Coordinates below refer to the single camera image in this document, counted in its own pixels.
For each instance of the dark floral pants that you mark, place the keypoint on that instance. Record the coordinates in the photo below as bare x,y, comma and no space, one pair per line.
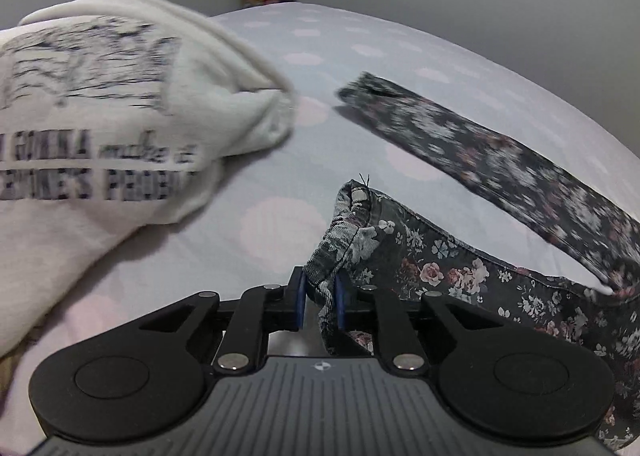
450,281

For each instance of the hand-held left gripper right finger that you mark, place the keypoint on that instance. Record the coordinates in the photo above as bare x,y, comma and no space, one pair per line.
341,301

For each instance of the white printed sweatshirt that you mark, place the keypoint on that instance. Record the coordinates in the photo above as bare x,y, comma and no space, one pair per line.
90,136

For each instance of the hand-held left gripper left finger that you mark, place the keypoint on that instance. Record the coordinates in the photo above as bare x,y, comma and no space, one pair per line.
300,297

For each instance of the polka dot bed sheet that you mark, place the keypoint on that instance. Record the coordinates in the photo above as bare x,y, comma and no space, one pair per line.
320,136

